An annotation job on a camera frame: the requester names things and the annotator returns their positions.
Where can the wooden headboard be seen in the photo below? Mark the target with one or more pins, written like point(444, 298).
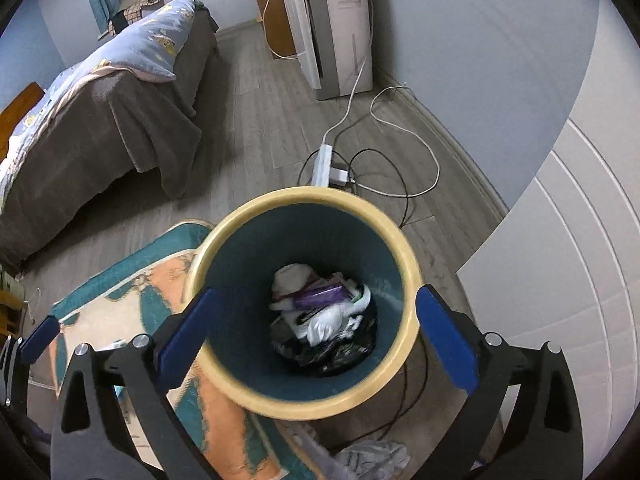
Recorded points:
point(20, 105)

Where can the teal waste bin cream rim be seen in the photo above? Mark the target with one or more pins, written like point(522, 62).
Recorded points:
point(240, 280)

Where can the wooden chair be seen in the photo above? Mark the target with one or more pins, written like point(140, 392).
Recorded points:
point(9, 305)

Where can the white grey floor appliance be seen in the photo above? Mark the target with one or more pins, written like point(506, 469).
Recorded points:
point(340, 25)

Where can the grey crumpled plastic bag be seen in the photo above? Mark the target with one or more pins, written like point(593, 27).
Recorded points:
point(372, 457)

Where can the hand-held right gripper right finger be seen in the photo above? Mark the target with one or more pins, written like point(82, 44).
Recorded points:
point(445, 340)

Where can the bed with grey cover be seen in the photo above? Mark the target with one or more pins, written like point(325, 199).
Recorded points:
point(100, 130)

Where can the wooden cabinet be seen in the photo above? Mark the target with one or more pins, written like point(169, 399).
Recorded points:
point(272, 15)

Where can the purple wrapper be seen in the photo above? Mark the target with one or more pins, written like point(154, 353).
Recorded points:
point(320, 296)

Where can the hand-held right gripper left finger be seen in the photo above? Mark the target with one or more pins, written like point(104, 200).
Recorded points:
point(190, 330)

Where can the white crumpled tissue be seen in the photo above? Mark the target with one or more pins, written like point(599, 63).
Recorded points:
point(292, 280)

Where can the teal orange patterned rug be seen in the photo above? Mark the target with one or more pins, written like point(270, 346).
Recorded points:
point(150, 280)

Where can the light blue printed quilt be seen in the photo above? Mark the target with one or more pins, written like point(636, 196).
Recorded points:
point(145, 45)

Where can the black plastic bag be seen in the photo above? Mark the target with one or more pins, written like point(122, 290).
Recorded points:
point(345, 355)

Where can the white plastic wrapper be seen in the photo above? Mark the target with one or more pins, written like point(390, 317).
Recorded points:
point(325, 320)

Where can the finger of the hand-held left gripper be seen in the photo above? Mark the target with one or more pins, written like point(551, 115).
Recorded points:
point(40, 340)

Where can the white power strip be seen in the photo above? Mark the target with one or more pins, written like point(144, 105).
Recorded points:
point(321, 165)

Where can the white door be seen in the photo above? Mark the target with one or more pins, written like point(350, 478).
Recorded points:
point(575, 285)

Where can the white charger plug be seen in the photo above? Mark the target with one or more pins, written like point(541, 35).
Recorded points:
point(341, 175)

